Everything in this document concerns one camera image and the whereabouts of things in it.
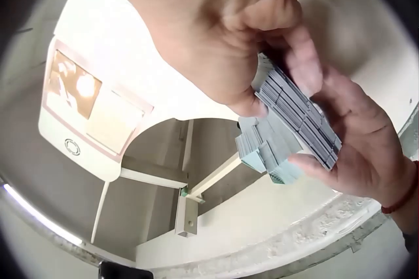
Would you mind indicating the person's right hand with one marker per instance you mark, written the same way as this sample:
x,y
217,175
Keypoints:
x,y
209,20

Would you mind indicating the person's left hand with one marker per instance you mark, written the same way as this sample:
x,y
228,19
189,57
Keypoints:
x,y
370,154

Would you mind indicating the person's left fingers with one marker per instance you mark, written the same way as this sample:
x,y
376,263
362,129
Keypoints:
x,y
340,95

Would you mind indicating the person's right fingers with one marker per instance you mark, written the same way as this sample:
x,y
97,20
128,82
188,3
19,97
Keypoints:
x,y
304,63

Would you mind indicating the person's right thumb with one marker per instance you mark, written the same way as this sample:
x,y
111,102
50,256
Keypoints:
x,y
244,95

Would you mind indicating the person's left thumb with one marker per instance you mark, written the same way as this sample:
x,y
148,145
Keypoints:
x,y
314,169

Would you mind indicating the stack of grey plastic parts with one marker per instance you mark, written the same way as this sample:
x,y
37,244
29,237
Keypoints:
x,y
294,112

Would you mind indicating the pile of pale green parts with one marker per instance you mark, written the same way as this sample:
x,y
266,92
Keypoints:
x,y
265,148

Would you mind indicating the white machine with glossy panel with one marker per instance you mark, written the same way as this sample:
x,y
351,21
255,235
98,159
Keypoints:
x,y
95,112

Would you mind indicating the white metal frame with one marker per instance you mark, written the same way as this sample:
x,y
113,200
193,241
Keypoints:
x,y
188,190

